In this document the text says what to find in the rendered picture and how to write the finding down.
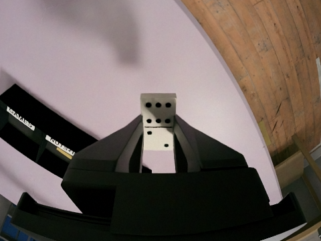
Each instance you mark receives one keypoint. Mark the black bin rack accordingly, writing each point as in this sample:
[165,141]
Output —
[36,131]

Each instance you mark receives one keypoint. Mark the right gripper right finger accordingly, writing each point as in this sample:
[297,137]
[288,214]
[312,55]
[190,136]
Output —
[203,153]

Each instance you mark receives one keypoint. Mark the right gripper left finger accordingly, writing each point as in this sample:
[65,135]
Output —
[114,152]

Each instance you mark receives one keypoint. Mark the white domino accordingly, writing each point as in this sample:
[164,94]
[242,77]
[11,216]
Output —
[158,110]

